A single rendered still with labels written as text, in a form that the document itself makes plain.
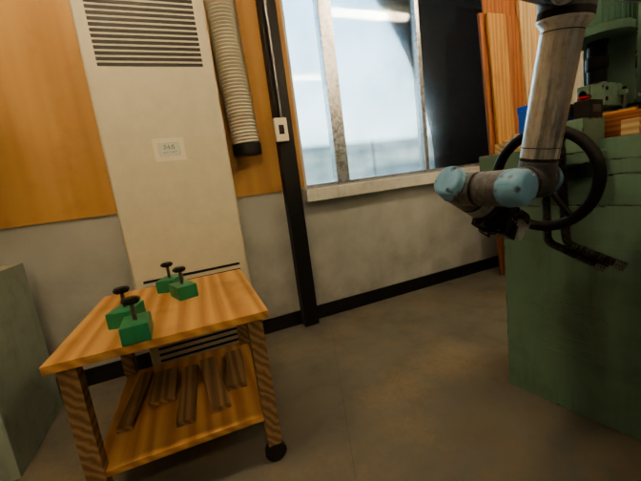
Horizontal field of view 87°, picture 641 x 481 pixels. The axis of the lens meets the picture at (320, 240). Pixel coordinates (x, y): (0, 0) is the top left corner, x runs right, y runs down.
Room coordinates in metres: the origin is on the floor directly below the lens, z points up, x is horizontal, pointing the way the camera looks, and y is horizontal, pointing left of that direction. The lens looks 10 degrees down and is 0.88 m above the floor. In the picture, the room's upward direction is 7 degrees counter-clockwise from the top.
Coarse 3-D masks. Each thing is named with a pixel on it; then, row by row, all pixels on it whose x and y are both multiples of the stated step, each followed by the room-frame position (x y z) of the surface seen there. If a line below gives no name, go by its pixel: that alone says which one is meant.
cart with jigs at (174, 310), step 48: (144, 288) 1.42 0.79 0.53; (192, 288) 1.19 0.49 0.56; (240, 288) 1.23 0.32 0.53; (96, 336) 0.93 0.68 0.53; (144, 336) 0.84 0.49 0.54; (192, 336) 0.88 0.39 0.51; (240, 336) 1.49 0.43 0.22; (144, 384) 1.22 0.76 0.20; (192, 384) 1.17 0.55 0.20; (240, 384) 1.13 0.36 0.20; (96, 432) 0.83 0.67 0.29; (144, 432) 0.96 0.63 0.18; (192, 432) 0.93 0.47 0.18; (96, 480) 0.80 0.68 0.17
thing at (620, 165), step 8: (608, 160) 0.95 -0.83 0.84; (616, 160) 0.93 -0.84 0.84; (624, 160) 0.92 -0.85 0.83; (632, 160) 0.90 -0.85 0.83; (640, 160) 0.89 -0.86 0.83; (576, 168) 1.01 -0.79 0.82; (584, 168) 0.99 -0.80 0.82; (608, 168) 0.95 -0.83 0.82; (616, 168) 0.93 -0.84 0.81; (624, 168) 0.91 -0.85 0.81; (632, 168) 0.90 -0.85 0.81; (640, 168) 0.89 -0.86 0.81
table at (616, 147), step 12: (600, 144) 0.96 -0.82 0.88; (612, 144) 0.94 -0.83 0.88; (624, 144) 0.92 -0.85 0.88; (636, 144) 0.89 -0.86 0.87; (492, 156) 1.24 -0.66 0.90; (516, 156) 1.16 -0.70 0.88; (576, 156) 0.93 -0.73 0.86; (612, 156) 0.94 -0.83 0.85; (624, 156) 0.92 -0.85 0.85; (636, 156) 0.89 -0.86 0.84; (480, 168) 1.28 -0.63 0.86; (492, 168) 1.24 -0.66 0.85; (504, 168) 1.20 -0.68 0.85
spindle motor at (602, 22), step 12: (600, 0) 1.04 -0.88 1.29; (612, 0) 1.02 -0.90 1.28; (600, 12) 1.04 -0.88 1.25; (612, 12) 1.02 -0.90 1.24; (624, 12) 1.02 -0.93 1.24; (588, 24) 1.05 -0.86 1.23; (600, 24) 1.03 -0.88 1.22; (612, 24) 1.02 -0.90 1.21; (624, 24) 1.02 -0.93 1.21; (588, 36) 1.06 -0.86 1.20; (600, 36) 1.05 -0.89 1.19; (612, 36) 1.07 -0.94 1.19; (624, 36) 1.08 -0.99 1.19
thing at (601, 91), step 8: (584, 88) 1.09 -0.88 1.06; (592, 88) 1.07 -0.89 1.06; (600, 88) 1.06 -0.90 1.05; (608, 88) 1.06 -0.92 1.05; (616, 88) 1.10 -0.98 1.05; (592, 96) 1.07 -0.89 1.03; (600, 96) 1.06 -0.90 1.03; (608, 96) 1.06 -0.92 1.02; (616, 96) 1.10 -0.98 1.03; (608, 104) 1.07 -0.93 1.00; (616, 104) 1.10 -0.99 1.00
